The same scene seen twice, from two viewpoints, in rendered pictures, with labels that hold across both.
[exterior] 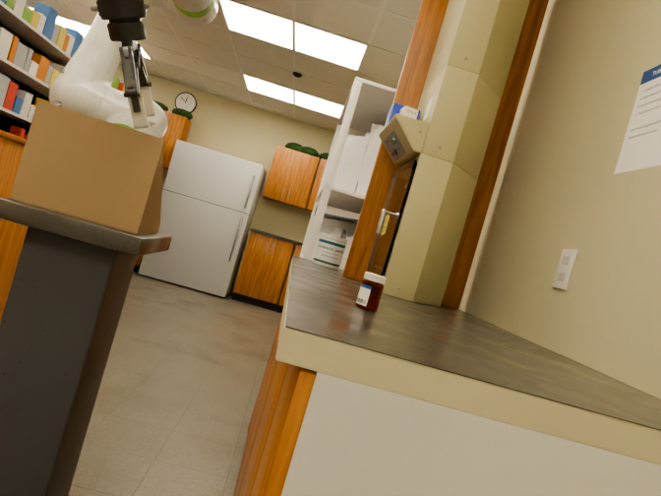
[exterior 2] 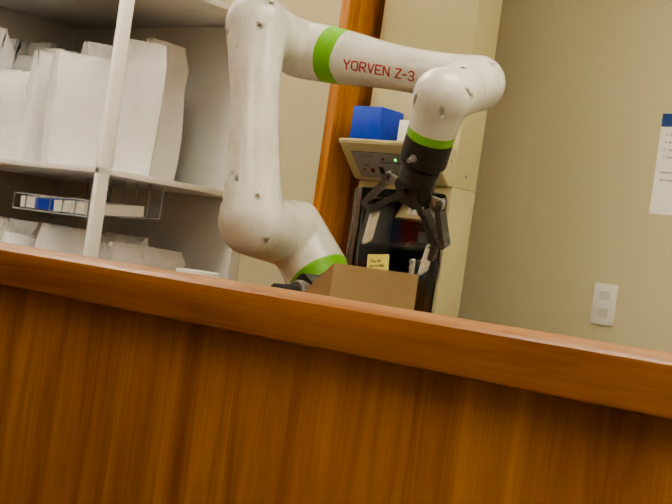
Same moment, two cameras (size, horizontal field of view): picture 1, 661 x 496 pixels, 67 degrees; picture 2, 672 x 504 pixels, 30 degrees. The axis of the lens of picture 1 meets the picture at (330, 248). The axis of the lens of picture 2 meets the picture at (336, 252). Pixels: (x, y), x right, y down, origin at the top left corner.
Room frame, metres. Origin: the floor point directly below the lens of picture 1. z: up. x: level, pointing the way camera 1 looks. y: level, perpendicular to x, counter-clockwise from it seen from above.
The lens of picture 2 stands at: (-0.51, 2.37, 1.17)
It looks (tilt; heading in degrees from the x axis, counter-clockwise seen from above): 1 degrees up; 314
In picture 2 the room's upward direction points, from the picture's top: 8 degrees clockwise
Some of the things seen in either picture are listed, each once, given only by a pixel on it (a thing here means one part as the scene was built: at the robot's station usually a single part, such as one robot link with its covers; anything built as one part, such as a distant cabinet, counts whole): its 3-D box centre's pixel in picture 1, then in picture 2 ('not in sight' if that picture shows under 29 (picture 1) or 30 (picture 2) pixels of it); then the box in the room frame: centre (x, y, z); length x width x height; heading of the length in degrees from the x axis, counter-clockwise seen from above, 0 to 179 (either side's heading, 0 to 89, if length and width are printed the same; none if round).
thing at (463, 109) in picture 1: (436, 193); (426, 219); (1.77, -0.31, 1.32); 0.32 x 0.25 x 0.77; 4
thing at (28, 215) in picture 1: (91, 226); not in sight; (1.22, 0.57, 0.92); 0.32 x 0.32 x 0.04; 7
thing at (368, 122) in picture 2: (400, 121); (376, 125); (1.84, -0.12, 1.56); 0.10 x 0.10 x 0.09; 4
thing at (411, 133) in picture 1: (398, 142); (394, 161); (1.76, -0.13, 1.46); 0.32 x 0.12 x 0.10; 4
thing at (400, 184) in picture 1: (390, 218); (391, 262); (1.76, -0.18, 1.19); 0.30 x 0.01 x 0.40; 4
